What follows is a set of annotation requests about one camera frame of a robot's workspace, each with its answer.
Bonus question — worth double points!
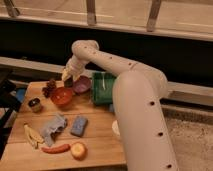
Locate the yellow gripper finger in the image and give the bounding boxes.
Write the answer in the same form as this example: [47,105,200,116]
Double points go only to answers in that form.
[61,69,71,82]

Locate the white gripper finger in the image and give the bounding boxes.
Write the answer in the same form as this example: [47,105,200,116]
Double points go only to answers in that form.
[73,74,81,82]

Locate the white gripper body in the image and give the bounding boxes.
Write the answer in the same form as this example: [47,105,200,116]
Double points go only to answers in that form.
[66,55,88,76]

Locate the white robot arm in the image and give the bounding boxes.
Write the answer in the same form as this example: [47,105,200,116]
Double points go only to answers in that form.
[62,40,179,171]

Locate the purple bowl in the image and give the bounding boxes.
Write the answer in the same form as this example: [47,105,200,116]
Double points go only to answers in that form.
[73,76,91,94]

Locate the red bowl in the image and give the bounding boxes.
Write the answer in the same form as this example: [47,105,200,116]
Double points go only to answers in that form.
[50,87,73,107]

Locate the dark grape bunch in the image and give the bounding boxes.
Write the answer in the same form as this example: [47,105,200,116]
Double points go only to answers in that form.
[42,79,56,98]

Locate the green plastic tray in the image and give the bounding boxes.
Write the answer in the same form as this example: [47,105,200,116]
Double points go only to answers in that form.
[92,72,116,105]

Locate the white utensil in tray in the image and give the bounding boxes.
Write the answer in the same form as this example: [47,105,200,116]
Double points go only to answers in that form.
[101,72,106,91]

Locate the small dark-lidded jar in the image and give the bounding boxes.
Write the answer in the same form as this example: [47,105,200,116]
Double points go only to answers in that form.
[28,98,42,113]

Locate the blue cup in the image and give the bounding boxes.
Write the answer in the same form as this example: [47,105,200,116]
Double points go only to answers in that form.
[109,104,114,113]

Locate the blue sponge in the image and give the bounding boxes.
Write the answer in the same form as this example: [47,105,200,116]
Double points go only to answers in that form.
[70,116,88,137]

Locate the grey crumpled cloth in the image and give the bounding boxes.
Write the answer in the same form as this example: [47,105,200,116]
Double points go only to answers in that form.
[41,114,67,147]

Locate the black chair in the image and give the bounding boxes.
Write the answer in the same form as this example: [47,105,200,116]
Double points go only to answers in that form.
[0,68,21,158]

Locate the white plastic cup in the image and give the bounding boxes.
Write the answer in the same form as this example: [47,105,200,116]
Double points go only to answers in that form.
[112,120,120,138]

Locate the banana peel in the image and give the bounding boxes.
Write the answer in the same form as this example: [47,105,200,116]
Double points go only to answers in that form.
[24,124,44,149]

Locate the red sausage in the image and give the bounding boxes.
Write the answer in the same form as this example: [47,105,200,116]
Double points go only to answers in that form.
[41,144,70,154]

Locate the red yellow apple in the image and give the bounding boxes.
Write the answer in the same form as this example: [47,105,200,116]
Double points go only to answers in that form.
[70,142,87,160]

